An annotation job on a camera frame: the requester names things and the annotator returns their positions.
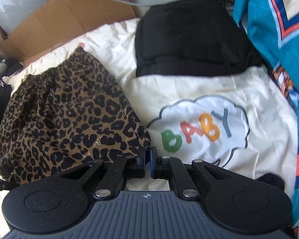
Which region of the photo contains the leopard print skirt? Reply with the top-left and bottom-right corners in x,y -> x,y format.
0,47 -> 150,184

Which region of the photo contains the black clothes pile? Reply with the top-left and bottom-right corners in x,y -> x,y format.
0,56 -> 23,123

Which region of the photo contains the cream bear print blanket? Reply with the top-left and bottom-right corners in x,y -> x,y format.
0,17 -> 298,239

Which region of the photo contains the folded black garment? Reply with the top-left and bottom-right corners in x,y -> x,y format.
135,0 -> 263,77

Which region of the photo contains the flattened brown cardboard box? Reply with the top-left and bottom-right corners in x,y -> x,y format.
0,0 -> 139,63

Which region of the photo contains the blue patterned fabric bag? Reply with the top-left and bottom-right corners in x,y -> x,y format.
233,0 -> 299,238

